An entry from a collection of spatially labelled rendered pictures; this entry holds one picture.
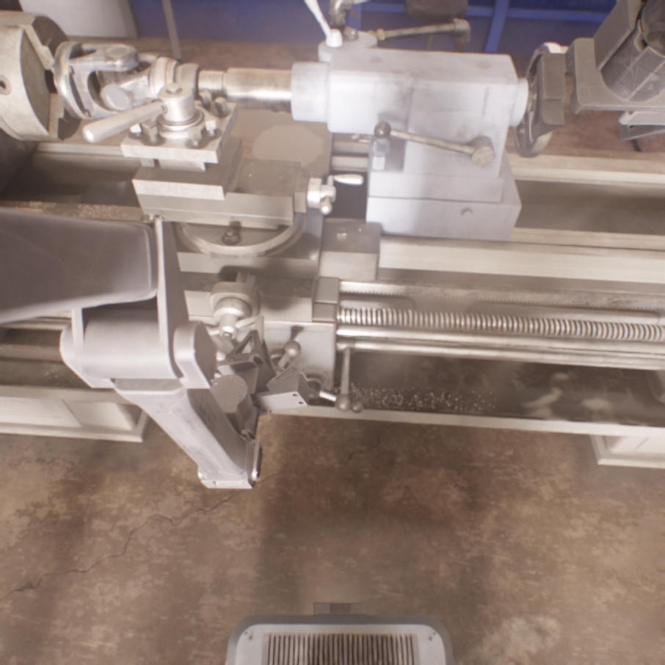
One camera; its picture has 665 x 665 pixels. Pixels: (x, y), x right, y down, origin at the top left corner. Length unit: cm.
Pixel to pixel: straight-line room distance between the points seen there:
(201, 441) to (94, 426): 136
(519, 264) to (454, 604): 99
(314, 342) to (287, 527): 75
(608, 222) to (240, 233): 103
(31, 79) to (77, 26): 355
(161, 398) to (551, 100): 45
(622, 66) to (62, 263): 45
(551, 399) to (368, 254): 72
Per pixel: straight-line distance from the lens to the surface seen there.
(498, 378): 153
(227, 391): 74
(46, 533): 188
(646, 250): 139
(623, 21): 52
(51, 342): 163
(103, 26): 473
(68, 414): 189
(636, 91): 53
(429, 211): 117
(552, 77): 55
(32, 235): 29
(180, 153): 95
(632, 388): 168
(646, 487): 204
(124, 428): 189
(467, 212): 117
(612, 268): 129
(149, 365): 42
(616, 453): 199
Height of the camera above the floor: 161
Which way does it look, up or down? 51 degrees down
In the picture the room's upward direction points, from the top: 2 degrees clockwise
